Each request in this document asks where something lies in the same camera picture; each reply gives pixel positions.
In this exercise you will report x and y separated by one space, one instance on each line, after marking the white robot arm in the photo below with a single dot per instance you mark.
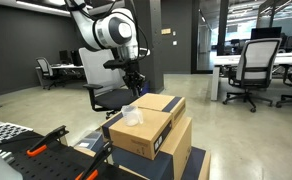
116 29

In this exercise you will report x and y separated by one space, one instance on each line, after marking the far grey office chair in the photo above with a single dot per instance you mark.
49 74

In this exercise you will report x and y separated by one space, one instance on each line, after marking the middle large cardboard box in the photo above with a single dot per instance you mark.
178 143

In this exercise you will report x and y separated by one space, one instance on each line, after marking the bottom flat cardboard box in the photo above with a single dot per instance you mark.
162 167

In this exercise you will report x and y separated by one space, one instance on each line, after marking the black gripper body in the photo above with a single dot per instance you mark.
134 80

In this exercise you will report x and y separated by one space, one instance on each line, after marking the black computer monitor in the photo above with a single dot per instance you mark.
260 33

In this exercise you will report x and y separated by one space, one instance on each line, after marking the laptop keyboard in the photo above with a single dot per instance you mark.
4 131

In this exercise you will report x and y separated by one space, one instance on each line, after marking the blue recycling bin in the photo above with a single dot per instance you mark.
145 88

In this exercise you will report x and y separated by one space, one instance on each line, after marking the black perforated mounting board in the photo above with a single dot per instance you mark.
57 162

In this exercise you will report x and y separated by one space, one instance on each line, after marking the grey mesh office chair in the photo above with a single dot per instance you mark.
106 87

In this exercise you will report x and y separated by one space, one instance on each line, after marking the clear plastic measuring jug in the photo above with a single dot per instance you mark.
132 115

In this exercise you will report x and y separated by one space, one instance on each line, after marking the white desk chair right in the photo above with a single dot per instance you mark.
254 70

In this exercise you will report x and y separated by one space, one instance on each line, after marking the upper cardboard box under jug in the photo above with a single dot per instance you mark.
142 139

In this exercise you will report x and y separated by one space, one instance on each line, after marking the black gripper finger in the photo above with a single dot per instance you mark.
133 92
139 91

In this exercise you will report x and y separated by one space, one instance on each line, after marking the dark background desk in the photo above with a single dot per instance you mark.
70 67

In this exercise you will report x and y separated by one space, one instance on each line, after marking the black orange clamp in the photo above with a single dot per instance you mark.
102 154
43 143

